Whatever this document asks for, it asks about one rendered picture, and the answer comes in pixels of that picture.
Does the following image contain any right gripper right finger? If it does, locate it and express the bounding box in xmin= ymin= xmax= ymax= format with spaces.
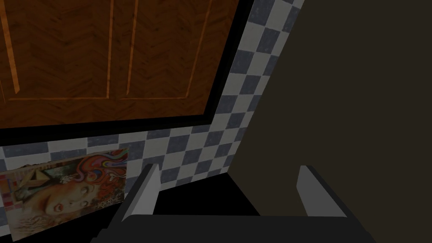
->
xmin=296 ymin=165 xmax=351 ymax=218

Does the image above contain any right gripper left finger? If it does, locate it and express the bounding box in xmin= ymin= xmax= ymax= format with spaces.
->
xmin=108 ymin=163 xmax=161 ymax=227

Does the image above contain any colourful face picture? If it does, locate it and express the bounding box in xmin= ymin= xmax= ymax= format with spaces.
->
xmin=0 ymin=148 xmax=129 ymax=242

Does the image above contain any brown wooden panelled door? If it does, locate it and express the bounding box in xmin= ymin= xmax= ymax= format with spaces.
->
xmin=0 ymin=0 xmax=240 ymax=130

